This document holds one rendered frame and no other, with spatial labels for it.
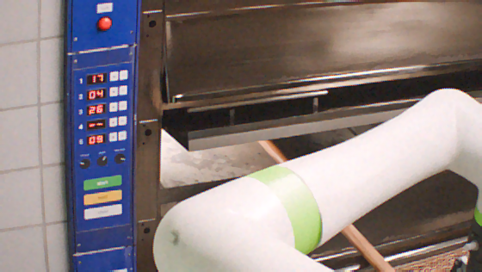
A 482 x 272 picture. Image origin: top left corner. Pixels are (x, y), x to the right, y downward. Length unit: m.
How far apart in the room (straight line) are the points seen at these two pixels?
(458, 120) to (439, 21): 1.19
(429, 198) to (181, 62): 0.90
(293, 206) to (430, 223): 1.68
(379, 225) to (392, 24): 0.58
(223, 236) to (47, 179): 1.20
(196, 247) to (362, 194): 0.24
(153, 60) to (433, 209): 0.99
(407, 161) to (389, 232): 1.46
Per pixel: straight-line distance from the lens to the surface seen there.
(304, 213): 1.14
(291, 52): 2.31
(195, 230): 1.08
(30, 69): 2.10
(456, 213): 2.85
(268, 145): 2.57
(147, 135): 2.26
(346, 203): 1.19
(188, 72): 2.21
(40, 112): 2.15
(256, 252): 1.04
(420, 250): 2.30
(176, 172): 2.48
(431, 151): 1.30
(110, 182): 2.25
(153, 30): 2.15
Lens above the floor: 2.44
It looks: 28 degrees down
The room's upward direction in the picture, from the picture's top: 4 degrees clockwise
